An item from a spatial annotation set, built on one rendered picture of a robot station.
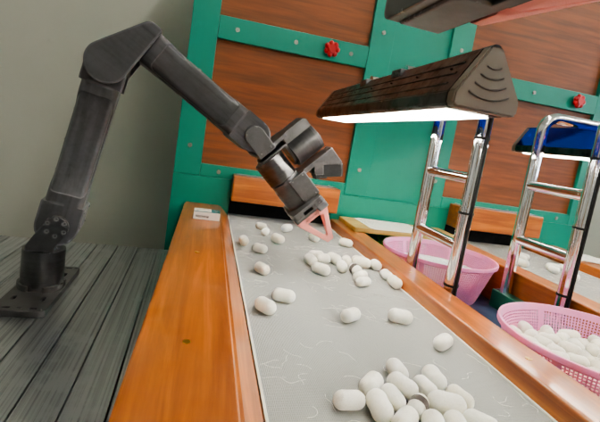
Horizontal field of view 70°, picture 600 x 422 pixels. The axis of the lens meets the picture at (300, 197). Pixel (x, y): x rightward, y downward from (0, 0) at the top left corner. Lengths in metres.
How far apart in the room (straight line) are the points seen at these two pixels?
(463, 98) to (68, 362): 0.55
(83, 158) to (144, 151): 1.23
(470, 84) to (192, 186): 0.87
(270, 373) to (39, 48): 1.78
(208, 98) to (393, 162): 0.73
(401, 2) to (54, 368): 0.54
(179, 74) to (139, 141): 1.25
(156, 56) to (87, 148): 0.18
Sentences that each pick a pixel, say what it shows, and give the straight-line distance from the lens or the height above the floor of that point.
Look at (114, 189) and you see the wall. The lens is 2.01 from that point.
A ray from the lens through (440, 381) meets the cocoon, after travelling 0.51.
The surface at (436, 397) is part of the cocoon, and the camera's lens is 0.47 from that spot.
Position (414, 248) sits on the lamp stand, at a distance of 0.93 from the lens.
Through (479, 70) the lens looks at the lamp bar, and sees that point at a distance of 0.51.
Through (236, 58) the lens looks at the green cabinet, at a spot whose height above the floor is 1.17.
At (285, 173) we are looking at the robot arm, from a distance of 0.78.
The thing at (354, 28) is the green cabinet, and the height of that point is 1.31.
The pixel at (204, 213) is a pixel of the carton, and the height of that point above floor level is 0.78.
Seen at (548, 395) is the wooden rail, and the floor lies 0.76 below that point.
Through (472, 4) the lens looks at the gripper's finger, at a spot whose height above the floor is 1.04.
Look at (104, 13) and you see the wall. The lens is 2.04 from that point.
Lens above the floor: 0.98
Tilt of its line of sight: 7 degrees down
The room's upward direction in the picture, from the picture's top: 9 degrees clockwise
